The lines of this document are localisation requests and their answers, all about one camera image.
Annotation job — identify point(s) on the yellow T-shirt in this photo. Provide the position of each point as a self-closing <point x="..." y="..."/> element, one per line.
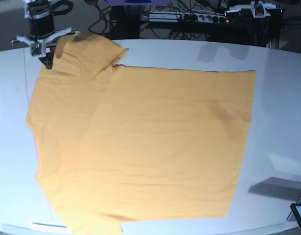
<point x="126" y="144"/>

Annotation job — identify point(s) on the white power strip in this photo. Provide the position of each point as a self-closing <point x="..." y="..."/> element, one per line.
<point x="178" y="17"/>

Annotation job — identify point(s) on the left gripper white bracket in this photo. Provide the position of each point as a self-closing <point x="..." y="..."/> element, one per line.
<point x="258" y="9"/>

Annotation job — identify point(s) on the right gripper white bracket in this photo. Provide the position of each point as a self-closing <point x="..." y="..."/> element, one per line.
<point x="43" y="47"/>

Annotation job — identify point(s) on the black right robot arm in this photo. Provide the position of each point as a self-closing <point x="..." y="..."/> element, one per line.
<point x="41" y="13"/>

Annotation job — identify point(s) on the white flat strip on table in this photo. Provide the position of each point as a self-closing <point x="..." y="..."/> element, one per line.
<point x="38" y="225"/>

